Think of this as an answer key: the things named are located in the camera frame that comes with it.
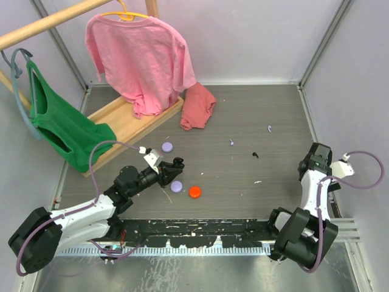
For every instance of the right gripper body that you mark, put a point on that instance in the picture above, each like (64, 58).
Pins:
(327, 164)

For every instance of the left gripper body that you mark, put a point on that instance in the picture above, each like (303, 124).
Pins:
(160, 175)

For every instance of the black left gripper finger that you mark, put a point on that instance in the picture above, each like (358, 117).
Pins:
(170, 175)
(167, 166)

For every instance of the lilac earbud case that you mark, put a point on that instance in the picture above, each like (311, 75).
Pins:
(176, 186)
(167, 147)

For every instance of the orange earbud case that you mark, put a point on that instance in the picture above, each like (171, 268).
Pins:
(195, 192)

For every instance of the black earbud case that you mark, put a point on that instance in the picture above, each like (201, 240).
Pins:
(178, 163)

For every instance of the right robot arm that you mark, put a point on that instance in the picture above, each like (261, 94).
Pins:
(305, 235)

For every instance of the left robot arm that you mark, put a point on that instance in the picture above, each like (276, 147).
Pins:
(44, 234)

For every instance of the salmon folded shirt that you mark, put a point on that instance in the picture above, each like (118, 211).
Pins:
(198, 107)

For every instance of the pink t-shirt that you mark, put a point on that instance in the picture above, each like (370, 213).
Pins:
(147, 61)

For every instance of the green tank top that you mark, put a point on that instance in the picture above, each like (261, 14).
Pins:
(72, 135)

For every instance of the yellow hanger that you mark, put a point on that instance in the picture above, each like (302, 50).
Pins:
(124, 14)

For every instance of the wooden clothes rack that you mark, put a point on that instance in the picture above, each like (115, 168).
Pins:
(48, 22)

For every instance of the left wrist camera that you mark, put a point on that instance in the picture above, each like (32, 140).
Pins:
(153, 159)

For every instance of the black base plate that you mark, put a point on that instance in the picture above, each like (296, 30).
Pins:
(192, 233)

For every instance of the white cable duct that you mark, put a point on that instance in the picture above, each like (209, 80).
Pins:
(216, 250)

